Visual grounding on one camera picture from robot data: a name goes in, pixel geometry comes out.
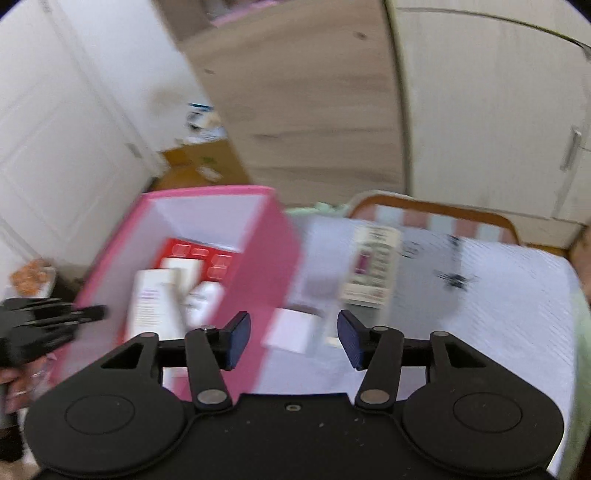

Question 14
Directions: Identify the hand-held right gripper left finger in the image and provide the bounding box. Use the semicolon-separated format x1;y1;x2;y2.
100;311;252;412

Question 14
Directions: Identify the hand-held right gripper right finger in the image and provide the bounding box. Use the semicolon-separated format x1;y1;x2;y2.
337;310;488;410

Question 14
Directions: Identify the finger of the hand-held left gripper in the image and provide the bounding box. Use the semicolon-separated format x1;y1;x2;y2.
2;298;66;320
32;305;110;334

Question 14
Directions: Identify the small plain white box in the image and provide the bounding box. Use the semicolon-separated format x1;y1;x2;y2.
263;307;325;355

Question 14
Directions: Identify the white box with purple print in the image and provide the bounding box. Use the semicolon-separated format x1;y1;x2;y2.
126;269;186;343

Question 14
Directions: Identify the pink cardboard box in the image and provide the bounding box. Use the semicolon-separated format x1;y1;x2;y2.
48;185;303;402

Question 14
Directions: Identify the person's left hand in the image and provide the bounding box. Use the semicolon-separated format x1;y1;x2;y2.
0;364;34;414

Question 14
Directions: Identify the white medicine box purple label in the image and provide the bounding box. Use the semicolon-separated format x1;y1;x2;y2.
338;226;403;309

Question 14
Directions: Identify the red printed paper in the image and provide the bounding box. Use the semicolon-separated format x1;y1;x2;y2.
157;237;242;296

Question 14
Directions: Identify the wooden chair striped cushion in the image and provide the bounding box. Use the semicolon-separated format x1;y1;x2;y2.
346;194;522;246

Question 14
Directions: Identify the white patterned cloth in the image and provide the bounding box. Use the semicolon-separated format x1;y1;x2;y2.
259;215;581;478

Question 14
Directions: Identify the white door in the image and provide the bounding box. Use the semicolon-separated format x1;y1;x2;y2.
0;0;163;298

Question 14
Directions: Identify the brown cardboard box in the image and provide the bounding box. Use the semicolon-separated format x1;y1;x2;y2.
159;138;253;191

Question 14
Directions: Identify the pale green bed sheet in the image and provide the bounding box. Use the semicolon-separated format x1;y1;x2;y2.
283;202;591;480

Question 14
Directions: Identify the white wardrobe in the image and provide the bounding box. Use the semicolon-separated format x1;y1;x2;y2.
385;0;591;237

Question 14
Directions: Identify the metal wardrobe handle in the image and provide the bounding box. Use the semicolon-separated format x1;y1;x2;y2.
559;127;584;173

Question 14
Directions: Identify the thin black cable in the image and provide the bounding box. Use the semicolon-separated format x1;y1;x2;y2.
392;4;591;52

